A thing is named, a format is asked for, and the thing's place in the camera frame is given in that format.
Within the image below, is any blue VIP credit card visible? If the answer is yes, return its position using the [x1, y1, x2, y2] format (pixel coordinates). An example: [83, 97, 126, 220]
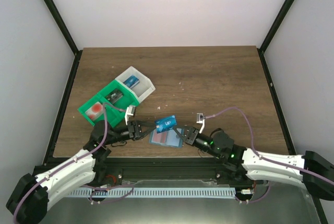
[154, 115, 177, 134]

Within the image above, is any blue leather card holder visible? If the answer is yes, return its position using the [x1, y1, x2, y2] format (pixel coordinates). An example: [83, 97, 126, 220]
[149, 129, 183, 148]

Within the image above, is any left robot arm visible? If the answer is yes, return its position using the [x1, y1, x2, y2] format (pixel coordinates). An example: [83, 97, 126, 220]
[6, 120, 156, 223]

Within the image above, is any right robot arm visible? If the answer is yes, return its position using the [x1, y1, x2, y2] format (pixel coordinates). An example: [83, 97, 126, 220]
[172, 126, 333, 201]

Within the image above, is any red card in holder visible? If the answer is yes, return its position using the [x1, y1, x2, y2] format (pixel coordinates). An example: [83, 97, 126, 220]
[151, 131, 168, 145]

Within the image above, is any black card stack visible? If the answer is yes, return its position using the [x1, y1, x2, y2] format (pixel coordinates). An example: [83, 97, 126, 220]
[105, 89, 123, 104]

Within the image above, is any red white card stack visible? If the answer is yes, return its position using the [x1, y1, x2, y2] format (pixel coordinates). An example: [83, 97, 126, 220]
[85, 102, 103, 122]

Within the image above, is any blue VIP card stack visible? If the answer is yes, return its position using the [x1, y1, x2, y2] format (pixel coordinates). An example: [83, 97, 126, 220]
[123, 75, 140, 89]

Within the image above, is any green plastic bin front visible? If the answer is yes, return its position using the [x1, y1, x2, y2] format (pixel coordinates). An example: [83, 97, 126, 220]
[78, 95, 125, 127]

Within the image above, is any green plastic bin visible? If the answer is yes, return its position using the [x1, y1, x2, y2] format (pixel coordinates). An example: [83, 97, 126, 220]
[78, 95, 125, 127]
[98, 79, 139, 120]

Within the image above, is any white plastic bin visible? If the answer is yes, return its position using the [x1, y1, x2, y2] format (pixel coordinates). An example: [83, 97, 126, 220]
[115, 66, 156, 104]

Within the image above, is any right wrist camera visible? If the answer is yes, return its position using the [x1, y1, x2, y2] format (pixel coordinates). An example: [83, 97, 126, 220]
[196, 113, 206, 134]

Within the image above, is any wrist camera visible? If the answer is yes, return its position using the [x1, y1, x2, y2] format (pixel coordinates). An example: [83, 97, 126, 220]
[124, 105, 136, 125]
[196, 113, 206, 134]

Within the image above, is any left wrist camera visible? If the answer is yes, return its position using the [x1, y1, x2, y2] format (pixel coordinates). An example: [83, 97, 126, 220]
[124, 105, 136, 125]

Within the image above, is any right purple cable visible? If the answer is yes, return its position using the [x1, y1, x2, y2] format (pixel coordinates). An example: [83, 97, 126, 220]
[205, 106, 334, 187]

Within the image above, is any purple cable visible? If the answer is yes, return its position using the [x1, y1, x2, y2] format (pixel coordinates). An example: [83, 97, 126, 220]
[205, 106, 334, 187]
[12, 102, 128, 223]

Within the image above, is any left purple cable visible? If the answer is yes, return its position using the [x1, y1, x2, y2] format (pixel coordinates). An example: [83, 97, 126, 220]
[12, 102, 128, 223]

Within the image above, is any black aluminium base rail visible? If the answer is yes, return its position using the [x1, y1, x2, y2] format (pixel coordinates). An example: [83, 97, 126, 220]
[97, 158, 253, 186]

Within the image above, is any light blue cable duct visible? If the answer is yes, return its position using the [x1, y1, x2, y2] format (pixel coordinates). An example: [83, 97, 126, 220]
[67, 187, 236, 198]

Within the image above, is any left black frame post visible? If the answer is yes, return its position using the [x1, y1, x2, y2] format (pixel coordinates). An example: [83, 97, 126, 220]
[43, 0, 79, 56]

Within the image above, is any black frame post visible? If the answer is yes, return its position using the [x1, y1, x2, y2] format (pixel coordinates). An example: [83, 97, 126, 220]
[259, 0, 295, 53]
[43, 0, 79, 56]

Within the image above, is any right black frame post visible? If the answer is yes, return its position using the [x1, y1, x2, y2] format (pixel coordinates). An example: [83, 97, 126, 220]
[259, 0, 295, 53]

